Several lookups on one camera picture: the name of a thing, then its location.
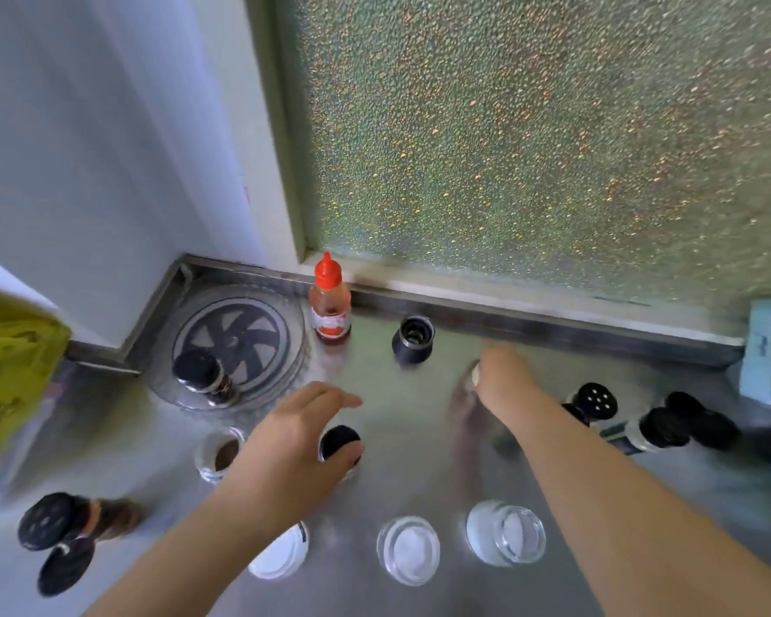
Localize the person's right hand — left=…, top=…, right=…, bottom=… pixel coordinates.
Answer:
left=472, top=343, right=561, bottom=435

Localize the person's left hand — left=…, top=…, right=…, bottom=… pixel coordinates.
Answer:
left=229, top=382, right=365, bottom=525

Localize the blurred glass spice jar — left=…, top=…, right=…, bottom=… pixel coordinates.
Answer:
left=448, top=361, right=490, bottom=447

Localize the person's right forearm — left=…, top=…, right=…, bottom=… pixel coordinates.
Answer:
left=513, top=392, right=771, bottom=617

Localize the person's left forearm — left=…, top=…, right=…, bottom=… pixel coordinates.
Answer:
left=84, top=485, right=303, bottom=617

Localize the black open-top grinder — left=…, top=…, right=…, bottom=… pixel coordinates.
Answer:
left=392, top=314, right=436, bottom=367

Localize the glass jar of white powder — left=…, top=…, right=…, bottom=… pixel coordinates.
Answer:
left=377, top=515, right=442, bottom=587
left=466, top=500, right=547, bottom=569

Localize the jar with perforated black lid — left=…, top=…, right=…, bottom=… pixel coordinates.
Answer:
left=562, top=382, right=619, bottom=426

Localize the white-lidded jar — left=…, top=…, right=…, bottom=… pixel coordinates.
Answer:
left=247, top=521, right=310, bottom=582

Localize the open jar of brown spice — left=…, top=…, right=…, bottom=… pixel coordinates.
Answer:
left=194, top=427, right=248, bottom=485

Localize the red-capped sauce bottle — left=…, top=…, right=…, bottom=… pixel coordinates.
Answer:
left=308, top=252, right=353, bottom=346

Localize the round glass fan-pattern lid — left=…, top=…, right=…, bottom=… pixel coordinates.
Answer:
left=144, top=285, right=309, bottom=413

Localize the black-lidded glass spice jar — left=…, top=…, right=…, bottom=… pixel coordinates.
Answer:
left=172, top=350, right=240, bottom=408

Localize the white-banded black-lidded jar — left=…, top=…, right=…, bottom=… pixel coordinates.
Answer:
left=599, top=407, right=692, bottom=457

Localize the frosted glass window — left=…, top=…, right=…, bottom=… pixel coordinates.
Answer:
left=271, top=0, right=771, bottom=310

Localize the brown spice jar black lid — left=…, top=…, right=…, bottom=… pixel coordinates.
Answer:
left=17, top=492, right=146, bottom=552

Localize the black perforated jar lid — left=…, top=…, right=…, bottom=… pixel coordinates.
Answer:
left=36, top=536, right=96, bottom=598

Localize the yellow-green plastic bag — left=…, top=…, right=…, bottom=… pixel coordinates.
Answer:
left=0, top=305, right=73, bottom=490

